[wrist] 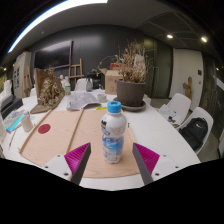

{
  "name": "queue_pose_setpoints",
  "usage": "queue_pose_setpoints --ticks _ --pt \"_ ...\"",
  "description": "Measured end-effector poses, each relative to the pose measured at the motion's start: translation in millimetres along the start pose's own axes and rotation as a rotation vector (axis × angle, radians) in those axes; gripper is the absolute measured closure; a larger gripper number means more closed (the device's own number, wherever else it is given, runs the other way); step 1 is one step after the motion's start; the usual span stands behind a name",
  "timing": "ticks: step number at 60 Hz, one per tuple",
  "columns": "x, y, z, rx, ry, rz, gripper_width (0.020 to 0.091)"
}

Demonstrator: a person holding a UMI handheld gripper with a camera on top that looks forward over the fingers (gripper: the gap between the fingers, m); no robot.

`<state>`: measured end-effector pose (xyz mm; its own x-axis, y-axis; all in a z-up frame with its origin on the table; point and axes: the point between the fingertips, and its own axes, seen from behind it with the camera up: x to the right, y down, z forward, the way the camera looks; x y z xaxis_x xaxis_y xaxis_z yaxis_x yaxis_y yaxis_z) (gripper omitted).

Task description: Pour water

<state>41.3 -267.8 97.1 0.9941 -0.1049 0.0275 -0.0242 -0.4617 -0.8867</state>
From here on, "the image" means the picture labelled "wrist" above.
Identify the brown wooden sculpture on base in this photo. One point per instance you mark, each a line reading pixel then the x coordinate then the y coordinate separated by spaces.
pixel 50 91

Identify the black backpack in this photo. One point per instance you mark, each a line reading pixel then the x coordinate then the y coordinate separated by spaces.
pixel 194 131

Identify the potted dried plant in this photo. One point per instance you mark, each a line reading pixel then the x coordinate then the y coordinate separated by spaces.
pixel 131 90

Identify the small white cup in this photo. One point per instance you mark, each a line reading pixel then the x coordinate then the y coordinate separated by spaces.
pixel 102 97

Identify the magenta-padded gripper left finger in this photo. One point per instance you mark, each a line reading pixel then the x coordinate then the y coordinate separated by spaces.
pixel 75 158

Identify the red box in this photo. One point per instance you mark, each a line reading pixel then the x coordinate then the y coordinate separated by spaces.
pixel 115 66

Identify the small wooden easel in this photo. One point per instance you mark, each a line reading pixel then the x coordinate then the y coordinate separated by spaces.
pixel 76 70

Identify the blue-capped white drink bottle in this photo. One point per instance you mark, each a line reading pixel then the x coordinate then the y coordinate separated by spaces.
pixel 113 133

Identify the black flat box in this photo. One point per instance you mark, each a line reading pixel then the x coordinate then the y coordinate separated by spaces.
pixel 6 101
pixel 15 108

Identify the dark glass bottle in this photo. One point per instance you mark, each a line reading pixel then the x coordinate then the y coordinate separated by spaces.
pixel 89 85

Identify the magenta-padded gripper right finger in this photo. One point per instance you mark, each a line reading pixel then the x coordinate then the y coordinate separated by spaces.
pixel 148 158

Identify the black wall screen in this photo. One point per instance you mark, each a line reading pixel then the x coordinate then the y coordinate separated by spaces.
pixel 53 55

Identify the brown cardboard box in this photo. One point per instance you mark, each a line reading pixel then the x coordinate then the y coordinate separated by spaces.
pixel 111 81

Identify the ceiling spotlights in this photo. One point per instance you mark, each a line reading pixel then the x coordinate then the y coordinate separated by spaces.
pixel 170 36

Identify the white plastic chair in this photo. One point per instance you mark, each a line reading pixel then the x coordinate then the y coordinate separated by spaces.
pixel 181 101
pixel 80 84
pixel 203 115

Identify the wooden figure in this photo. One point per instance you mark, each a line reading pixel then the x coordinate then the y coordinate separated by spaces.
pixel 188 86

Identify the grey printed newspaper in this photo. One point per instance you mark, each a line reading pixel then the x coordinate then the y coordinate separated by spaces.
pixel 81 99

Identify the yellow marker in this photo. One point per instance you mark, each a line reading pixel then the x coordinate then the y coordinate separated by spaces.
pixel 101 108

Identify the green labelled bottle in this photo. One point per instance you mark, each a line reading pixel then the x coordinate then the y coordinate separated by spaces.
pixel 67 88

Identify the flat round red coaster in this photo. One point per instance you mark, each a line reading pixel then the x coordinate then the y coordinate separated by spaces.
pixel 44 128

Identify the long ceiling light panel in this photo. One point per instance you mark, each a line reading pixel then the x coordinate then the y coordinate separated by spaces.
pixel 50 13

